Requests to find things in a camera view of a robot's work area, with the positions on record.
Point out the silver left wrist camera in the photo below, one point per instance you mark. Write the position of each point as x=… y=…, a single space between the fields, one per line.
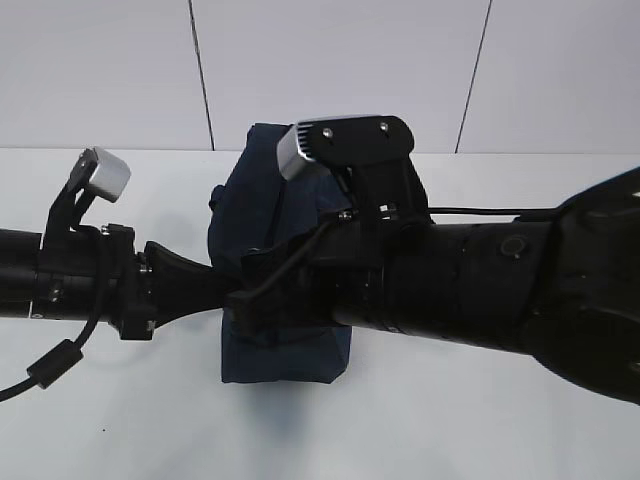
x=96 y=174

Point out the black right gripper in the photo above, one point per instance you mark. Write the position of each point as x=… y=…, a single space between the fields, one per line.
x=331 y=276

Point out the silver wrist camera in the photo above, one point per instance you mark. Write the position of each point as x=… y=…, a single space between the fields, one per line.
x=369 y=156
x=96 y=174

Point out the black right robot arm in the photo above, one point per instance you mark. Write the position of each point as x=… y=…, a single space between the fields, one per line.
x=560 y=285

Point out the navy blue lunch bag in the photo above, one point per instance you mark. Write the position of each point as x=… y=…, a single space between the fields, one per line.
x=253 y=210

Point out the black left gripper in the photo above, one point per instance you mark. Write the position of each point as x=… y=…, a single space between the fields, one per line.
x=105 y=282

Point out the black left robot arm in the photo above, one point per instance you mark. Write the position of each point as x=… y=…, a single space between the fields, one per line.
x=19 y=252

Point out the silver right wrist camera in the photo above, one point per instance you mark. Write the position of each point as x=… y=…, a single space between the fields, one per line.
x=369 y=156

